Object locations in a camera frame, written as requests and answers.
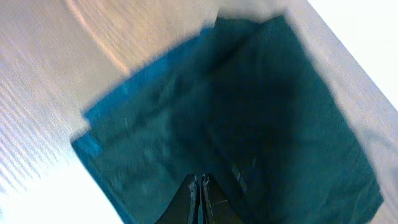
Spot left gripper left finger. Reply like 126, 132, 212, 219
155, 174, 200, 224

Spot black shorts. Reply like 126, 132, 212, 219
90, 14, 385, 224

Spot folded navy blue garment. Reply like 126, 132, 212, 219
71, 27, 214, 224

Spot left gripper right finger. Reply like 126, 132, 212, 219
201, 174, 244, 224

